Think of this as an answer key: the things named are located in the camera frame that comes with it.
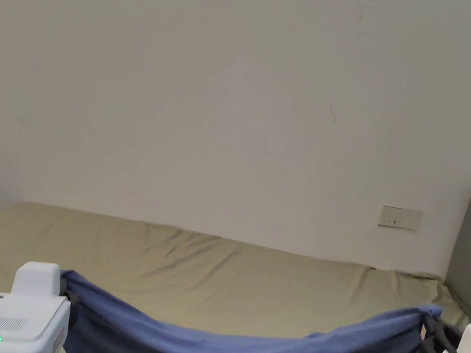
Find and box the beige wall socket plate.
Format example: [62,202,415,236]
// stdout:
[378,204,424,233]

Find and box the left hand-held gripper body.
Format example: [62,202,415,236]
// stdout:
[0,255,87,353]

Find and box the bed with pale green sheet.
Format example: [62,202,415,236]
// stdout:
[0,197,471,353]

